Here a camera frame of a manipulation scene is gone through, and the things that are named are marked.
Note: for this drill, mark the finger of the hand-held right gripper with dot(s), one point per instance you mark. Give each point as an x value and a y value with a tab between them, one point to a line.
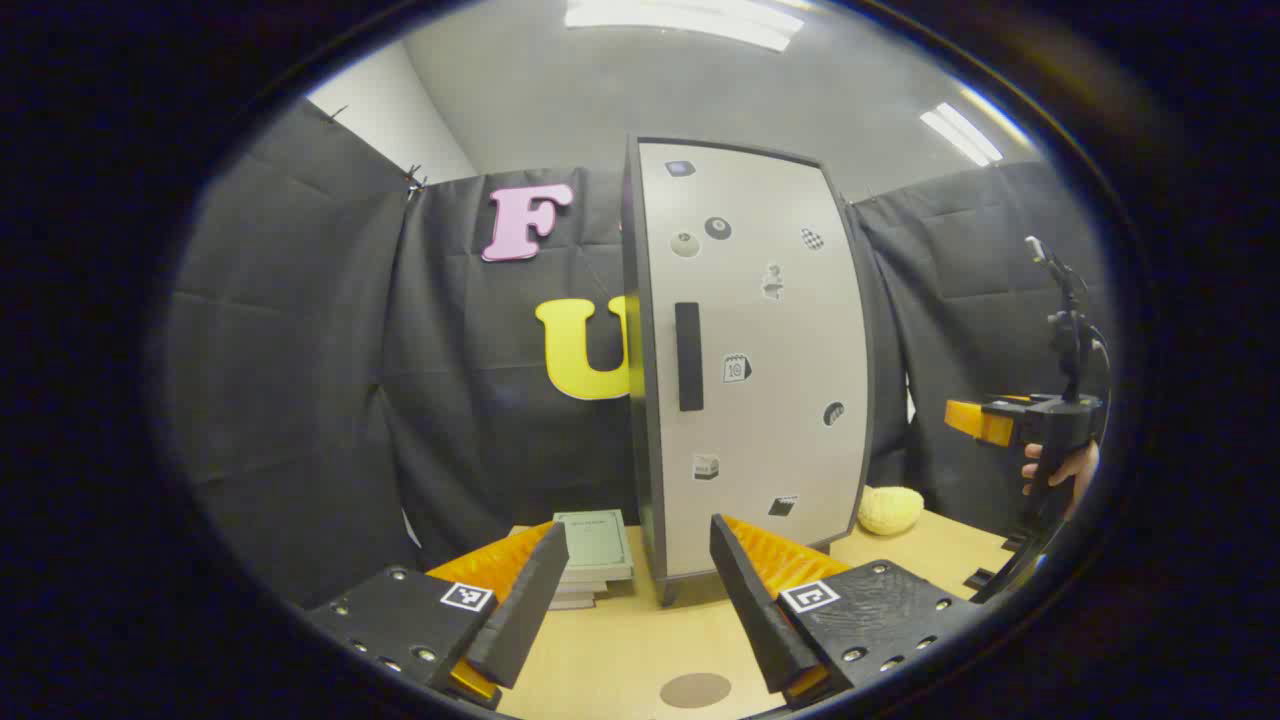
980	420

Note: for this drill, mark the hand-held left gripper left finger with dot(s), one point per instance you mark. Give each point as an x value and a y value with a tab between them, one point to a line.
520	610

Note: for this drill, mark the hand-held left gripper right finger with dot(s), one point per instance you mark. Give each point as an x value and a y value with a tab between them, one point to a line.
755	610

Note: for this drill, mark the brown round coaster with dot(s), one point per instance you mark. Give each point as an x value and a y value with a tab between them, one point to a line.
695	690

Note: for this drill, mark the grey cabinet door with stickers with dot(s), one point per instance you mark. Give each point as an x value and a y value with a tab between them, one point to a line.
780	420

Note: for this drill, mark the white book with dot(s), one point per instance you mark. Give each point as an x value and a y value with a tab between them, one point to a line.
572	597

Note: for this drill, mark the pale green book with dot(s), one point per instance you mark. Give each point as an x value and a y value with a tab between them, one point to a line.
595	545

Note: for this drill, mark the yellow textured sponge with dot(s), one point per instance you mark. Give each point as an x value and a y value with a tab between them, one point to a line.
890	510

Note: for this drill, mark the black angular stand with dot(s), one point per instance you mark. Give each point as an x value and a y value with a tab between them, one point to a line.
1005	575

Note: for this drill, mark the narrow ceiling light panel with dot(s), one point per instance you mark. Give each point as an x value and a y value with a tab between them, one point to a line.
962	132

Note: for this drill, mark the black backdrop cloth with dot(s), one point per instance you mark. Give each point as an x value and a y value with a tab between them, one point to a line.
300	350

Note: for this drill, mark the wide ceiling light panel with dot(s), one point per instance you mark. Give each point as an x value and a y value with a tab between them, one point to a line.
690	20

